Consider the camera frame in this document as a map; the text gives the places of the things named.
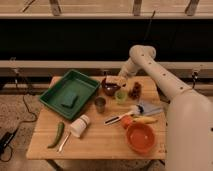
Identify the wooden chalkboard eraser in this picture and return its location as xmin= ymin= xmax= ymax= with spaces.
xmin=106 ymin=76 xmax=120 ymax=84

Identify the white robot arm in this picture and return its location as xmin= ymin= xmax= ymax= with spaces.
xmin=119 ymin=45 xmax=213 ymax=171

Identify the purple bowl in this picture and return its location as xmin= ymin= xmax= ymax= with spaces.
xmin=101 ymin=77 xmax=120 ymax=96

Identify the orange bowl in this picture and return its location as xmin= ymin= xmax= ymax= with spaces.
xmin=126 ymin=122 xmax=156 ymax=154

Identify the small green cup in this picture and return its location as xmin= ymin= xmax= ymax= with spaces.
xmin=115 ymin=90 xmax=127 ymax=104

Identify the brown pine cone toy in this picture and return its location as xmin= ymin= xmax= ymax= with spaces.
xmin=130 ymin=82 xmax=142 ymax=99

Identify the small metal cup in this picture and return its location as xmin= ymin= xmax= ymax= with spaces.
xmin=94 ymin=97 xmax=106 ymax=113

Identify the wooden folding table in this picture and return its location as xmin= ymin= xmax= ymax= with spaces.
xmin=25 ymin=75 xmax=168 ymax=171

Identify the small orange fruit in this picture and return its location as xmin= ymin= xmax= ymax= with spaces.
xmin=120 ymin=116 xmax=133 ymax=129

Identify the green plastic tray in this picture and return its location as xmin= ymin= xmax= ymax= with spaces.
xmin=39 ymin=70 xmax=100 ymax=121

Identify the green sponge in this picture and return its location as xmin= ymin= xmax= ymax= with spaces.
xmin=61 ymin=92 xmax=78 ymax=108

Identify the white cylindrical cup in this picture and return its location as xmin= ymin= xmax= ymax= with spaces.
xmin=70 ymin=115 xmax=90 ymax=138

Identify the green chili pepper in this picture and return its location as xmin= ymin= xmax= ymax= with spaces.
xmin=47 ymin=122 xmax=65 ymax=148

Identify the silver spoon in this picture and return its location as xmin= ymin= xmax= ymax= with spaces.
xmin=57 ymin=132 xmax=71 ymax=153

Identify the black power adapter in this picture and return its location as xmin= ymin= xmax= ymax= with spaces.
xmin=0 ymin=132 xmax=14 ymax=149

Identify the black hanging cable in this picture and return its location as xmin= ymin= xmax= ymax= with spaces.
xmin=143 ymin=10 xmax=157 ymax=46

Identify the black cable left floor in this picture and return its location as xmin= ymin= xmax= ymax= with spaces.
xmin=0 ymin=73 xmax=38 ymax=163

